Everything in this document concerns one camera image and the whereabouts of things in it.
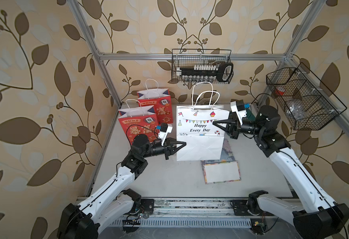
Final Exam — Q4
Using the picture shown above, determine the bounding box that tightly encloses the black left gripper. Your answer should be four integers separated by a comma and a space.
140, 138, 184, 162

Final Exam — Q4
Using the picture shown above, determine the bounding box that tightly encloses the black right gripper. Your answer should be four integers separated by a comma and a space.
214, 113, 265, 140

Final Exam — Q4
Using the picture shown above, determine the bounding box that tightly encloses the white Happy Every Day bag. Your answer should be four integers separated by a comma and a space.
175, 88, 230, 161

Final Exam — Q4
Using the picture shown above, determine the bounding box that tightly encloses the floral painted paper bag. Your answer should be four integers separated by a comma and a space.
201, 138, 241, 184

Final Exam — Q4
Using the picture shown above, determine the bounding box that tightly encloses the red paper bag front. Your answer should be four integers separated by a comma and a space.
118, 99, 158, 144

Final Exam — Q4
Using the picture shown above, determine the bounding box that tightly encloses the red paper bag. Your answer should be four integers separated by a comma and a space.
137, 79, 173, 124
118, 99, 158, 144

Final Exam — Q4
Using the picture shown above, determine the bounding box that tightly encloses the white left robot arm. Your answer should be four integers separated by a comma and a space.
57, 134, 186, 239

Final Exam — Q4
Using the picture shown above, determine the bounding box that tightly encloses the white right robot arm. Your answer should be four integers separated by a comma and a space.
213, 102, 349, 239

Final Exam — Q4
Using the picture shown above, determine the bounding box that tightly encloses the red paper bag rear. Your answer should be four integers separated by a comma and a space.
137, 79, 173, 124

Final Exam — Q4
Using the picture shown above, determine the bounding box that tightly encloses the clear plastic bag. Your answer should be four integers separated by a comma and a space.
286, 99, 307, 120

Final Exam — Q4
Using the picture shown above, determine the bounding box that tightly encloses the green plastic tool case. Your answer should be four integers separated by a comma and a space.
245, 108, 256, 121

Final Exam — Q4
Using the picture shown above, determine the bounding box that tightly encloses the black socket set holder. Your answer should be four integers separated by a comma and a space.
174, 62, 234, 84

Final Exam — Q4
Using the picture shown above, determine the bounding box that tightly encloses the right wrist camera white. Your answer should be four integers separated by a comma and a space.
230, 100, 250, 125

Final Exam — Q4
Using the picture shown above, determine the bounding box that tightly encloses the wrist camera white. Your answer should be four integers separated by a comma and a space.
157, 123, 173, 146
230, 100, 250, 125

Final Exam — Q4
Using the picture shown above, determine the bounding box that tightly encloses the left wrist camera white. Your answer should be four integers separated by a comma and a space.
157, 123, 173, 146

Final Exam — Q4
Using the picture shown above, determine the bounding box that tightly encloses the black wire basket right wall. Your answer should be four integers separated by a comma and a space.
266, 62, 347, 130

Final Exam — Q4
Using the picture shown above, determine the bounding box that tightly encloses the black wire basket wall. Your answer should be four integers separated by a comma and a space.
266, 62, 347, 130
171, 48, 234, 86

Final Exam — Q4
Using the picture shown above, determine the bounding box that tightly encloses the black wire basket back wall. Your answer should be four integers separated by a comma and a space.
171, 48, 234, 86

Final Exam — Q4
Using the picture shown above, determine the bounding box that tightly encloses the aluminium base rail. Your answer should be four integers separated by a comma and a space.
75, 196, 307, 229

